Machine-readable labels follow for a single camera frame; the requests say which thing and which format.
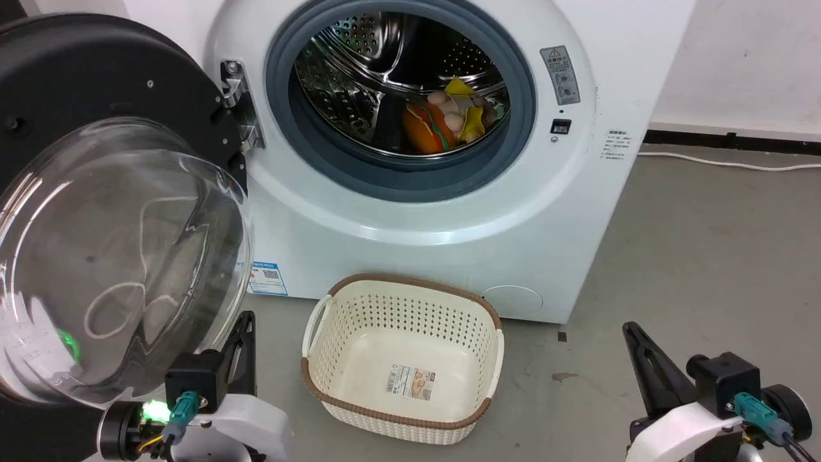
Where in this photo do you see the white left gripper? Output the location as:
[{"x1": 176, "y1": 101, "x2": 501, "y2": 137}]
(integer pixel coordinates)
[{"x1": 168, "y1": 311, "x2": 290, "y2": 462}]

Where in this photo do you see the white front-load washing machine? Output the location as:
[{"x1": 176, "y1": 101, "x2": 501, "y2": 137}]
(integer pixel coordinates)
[{"x1": 122, "y1": 0, "x2": 697, "y2": 325}]

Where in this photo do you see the doll with yellow clothes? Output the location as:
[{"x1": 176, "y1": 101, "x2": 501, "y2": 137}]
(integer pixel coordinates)
[{"x1": 427, "y1": 77, "x2": 508, "y2": 146}]

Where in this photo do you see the paper label sticker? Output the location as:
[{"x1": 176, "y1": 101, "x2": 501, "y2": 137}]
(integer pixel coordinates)
[{"x1": 385, "y1": 363, "x2": 436, "y2": 402}]

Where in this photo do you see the metal door hinge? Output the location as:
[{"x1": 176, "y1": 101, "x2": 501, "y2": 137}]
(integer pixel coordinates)
[{"x1": 220, "y1": 60, "x2": 266, "y2": 152}]

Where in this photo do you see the black baseboard strip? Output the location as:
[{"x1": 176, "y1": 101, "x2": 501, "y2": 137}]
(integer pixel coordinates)
[{"x1": 643, "y1": 129, "x2": 821, "y2": 157}]

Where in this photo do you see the round white filter cover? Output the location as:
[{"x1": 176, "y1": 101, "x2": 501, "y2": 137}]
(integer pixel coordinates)
[{"x1": 480, "y1": 285, "x2": 545, "y2": 320}]

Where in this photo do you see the white floor cable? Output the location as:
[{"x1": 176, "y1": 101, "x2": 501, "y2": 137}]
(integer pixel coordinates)
[{"x1": 636, "y1": 150, "x2": 821, "y2": 173}]

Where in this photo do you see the teal plug left gripper cable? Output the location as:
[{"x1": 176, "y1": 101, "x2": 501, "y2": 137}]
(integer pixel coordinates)
[{"x1": 160, "y1": 391, "x2": 201, "y2": 447}]

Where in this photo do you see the stainless steel washer drum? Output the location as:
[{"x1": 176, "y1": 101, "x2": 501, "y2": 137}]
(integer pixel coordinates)
[{"x1": 293, "y1": 9, "x2": 511, "y2": 159}]

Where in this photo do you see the small text label sticker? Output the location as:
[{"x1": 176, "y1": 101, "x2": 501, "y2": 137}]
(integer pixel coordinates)
[{"x1": 601, "y1": 128, "x2": 633, "y2": 163}]

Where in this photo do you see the blue energy label sticker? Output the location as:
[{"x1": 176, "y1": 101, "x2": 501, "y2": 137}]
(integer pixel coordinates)
[{"x1": 248, "y1": 260, "x2": 289, "y2": 297}]

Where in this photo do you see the teal plug right gripper cable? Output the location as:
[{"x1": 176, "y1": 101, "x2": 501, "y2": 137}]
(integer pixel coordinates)
[{"x1": 732, "y1": 392, "x2": 821, "y2": 462}]

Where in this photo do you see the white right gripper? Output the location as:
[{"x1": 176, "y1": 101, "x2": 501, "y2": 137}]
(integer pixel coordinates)
[{"x1": 622, "y1": 321, "x2": 749, "y2": 462}]

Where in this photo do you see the hamburger plush toy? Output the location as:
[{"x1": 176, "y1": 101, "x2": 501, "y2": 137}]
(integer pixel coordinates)
[{"x1": 402, "y1": 103, "x2": 458, "y2": 155}]

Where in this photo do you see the grey warning sticker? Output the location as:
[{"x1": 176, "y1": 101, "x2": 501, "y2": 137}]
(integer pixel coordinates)
[{"x1": 539, "y1": 45, "x2": 582, "y2": 107}]

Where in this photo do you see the washer door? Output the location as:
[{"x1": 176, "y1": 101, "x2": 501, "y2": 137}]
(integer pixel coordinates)
[{"x1": 0, "y1": 13, "x2": 255, "y2": 462}]

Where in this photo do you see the teal plug gripper cable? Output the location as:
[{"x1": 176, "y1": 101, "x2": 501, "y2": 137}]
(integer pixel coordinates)
[
  {"x1": 732, "y1": 392, "x2": 821, "y2": 462},
  {"x1": 160, "y1": 391, "x2": 201, "y2": 447}
]

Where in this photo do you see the cream plastic laundry basket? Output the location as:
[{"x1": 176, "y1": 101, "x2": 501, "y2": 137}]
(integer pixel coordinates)
[{"x1": 301, "y1": 273, "x2": 506, "y2": 447}]

